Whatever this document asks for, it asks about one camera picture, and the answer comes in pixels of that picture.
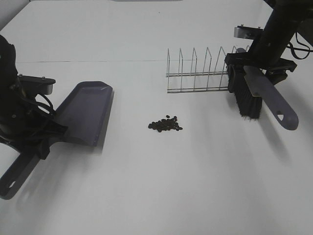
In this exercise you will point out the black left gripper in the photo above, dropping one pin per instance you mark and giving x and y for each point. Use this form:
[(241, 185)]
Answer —
[(27, 124)]

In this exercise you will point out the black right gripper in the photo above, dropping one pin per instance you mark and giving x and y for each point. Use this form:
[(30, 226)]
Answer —
[(237, 63)]

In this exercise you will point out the grey hand brush black bristles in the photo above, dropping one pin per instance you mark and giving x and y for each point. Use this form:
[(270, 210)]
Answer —
[(262, 90)]

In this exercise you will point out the grey plastic dustpan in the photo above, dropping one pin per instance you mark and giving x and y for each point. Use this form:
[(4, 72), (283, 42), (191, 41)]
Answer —
[(85, 111)]

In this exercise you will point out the pile of coffee beans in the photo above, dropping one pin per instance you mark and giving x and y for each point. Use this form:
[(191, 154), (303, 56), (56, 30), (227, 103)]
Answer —
[(165, 124)]

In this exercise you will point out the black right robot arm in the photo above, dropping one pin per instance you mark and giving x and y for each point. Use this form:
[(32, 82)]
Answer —
[(270, 42)]

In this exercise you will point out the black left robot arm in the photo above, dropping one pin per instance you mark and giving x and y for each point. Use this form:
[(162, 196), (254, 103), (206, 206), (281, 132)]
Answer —
[(9, 76)]

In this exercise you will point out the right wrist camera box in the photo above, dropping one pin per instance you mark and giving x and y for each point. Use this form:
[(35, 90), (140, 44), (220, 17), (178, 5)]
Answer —
[(245, 32)]

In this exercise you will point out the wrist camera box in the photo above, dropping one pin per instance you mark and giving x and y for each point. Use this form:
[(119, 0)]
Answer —
[(245, 32), (37, 85)]

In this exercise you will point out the metal wire dish rack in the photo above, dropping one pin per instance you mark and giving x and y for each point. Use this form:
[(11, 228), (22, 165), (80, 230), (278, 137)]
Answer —
[(194, 74)]

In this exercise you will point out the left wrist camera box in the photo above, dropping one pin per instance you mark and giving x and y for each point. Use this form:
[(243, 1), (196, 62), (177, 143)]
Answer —
[(37, 85)]

